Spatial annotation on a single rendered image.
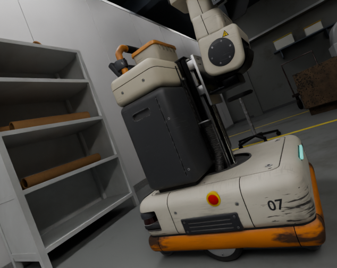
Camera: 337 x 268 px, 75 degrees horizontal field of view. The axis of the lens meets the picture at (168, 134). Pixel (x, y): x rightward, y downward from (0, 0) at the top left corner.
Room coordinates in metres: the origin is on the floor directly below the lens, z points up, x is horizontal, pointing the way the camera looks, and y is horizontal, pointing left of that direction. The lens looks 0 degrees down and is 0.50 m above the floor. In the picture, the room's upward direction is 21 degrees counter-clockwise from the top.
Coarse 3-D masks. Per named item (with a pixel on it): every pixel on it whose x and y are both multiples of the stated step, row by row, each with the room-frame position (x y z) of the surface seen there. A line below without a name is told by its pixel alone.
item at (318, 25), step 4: (320, 20) 5.76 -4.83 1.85; (312, 24) 5.87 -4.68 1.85; (316, 24) 5.83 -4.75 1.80; (320, 24) 5.79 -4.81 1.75; (304, 28) 5.97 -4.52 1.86; (308, 28) 5.93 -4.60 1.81; (312, 28) 5.89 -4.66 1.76; (316, 28) 5.84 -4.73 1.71; (320, 28) 5.80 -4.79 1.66; (308, 32) 5.95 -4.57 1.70; (312, 32) 5.91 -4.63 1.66
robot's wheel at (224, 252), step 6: (210, 252) 0.81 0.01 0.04; (216, 252) 0.80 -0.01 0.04; (222, 252) 0.79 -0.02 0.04; (228, 252) 0.77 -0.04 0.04; (234, 252) 0.76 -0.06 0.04; (240, 252) 0.75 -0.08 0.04; (216, 258) 0.80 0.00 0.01; (222, 258) 0.79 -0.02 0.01; (228, 258) 0.78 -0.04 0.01; (234, 258) 0.77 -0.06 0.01
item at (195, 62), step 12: (192, 60) 0.93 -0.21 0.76; (252, 60) 0.94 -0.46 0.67; (204, 72) 0.97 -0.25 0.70; (228, 72) 0.88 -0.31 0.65; (240, 72) 0.91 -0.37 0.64; (204, 84) 0.93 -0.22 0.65; (216, 84) 1.07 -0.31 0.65; (228, 84) 0.89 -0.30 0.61; (240, 84) 0.96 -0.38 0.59; (216, 96) 1.01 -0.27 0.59
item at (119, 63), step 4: (120, 60) 1.01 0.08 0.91; (124, 60) 1.02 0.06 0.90; (112, 64) 1.09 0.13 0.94; (116, 64) 1.02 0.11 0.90; (120, 64) 1.01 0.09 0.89; (124, 64) 1.01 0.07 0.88; (112, 68) 1.10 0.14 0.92; (116, 68) 1.02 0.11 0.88; (120, 68) 1.01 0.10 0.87; (128, 68) 1.11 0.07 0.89; (116, 72) 1.09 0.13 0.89; (120, 72) 1.05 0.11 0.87
